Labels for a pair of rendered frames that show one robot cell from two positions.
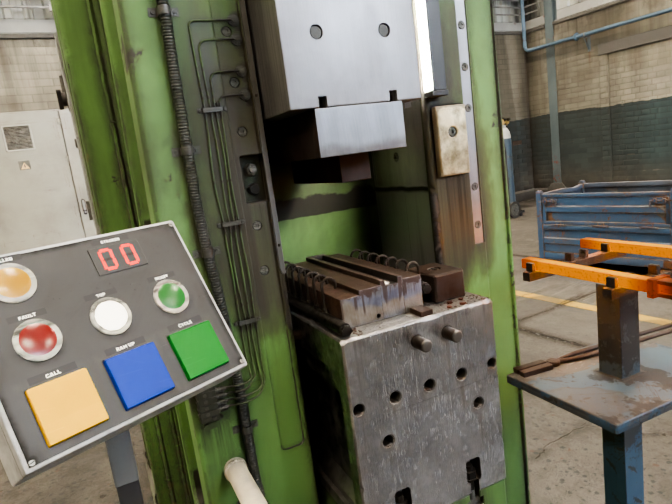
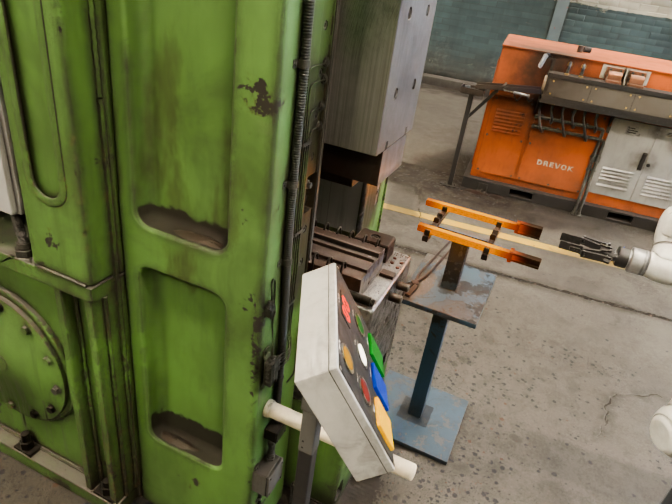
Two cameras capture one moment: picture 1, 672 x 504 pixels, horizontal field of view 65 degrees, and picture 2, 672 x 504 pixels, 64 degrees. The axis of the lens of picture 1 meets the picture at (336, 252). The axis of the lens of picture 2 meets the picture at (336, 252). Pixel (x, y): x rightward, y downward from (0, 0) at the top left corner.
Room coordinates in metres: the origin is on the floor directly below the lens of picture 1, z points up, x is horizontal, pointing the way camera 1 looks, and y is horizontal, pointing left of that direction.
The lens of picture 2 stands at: (0.20, 1.00, 1.80)
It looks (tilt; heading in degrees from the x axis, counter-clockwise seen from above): 30 degrees down; 314
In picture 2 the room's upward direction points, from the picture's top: 8 degrees clockwise
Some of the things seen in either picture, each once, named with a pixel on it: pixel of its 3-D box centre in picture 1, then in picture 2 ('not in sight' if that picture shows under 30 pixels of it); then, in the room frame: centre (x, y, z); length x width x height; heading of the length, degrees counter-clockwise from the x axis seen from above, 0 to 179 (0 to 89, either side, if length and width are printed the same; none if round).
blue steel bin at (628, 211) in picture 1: (622, 224); not in sight; (4.52, -2.49, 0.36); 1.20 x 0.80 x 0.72; 34
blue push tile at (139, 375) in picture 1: (139, 375); (377, 387); (0.71, 0.30, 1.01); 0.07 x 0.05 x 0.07; 139
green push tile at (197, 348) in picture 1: (197, 350); (374, 355); (0.79, 0.23, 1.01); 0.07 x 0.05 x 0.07; 139
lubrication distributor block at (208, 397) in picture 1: (211, 400); (271, 368); (1.06, 0.30, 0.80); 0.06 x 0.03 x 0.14; 114
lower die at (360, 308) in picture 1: (340, 283); (310, 250); (1.29, 0.00, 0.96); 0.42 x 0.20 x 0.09; 24
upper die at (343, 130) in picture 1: (321, 137); (322, 140); (1.29, 0.00, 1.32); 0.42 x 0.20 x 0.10; 24
